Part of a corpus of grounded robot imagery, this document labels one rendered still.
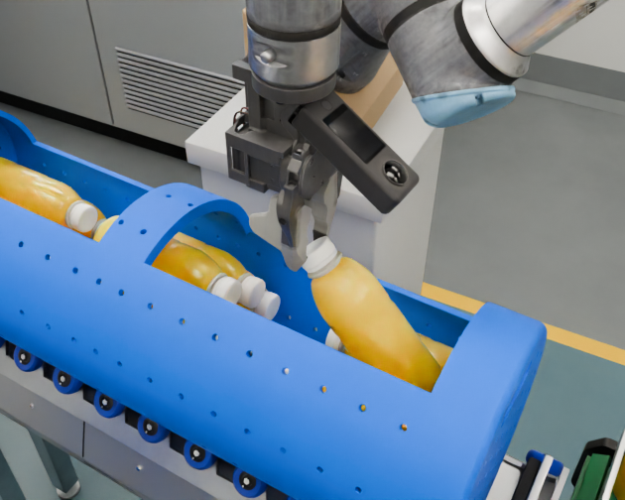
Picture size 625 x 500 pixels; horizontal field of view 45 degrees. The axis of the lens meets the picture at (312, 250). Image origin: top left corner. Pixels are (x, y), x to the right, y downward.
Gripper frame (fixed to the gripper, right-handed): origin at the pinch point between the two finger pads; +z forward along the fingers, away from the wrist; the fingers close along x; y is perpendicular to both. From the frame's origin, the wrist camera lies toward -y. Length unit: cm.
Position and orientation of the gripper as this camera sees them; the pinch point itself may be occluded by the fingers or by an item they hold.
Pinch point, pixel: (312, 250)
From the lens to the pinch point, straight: 75.5
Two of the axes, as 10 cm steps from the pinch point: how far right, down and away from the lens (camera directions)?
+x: -5.1, 5.9, -6.2
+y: -8.6, -3.6, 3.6
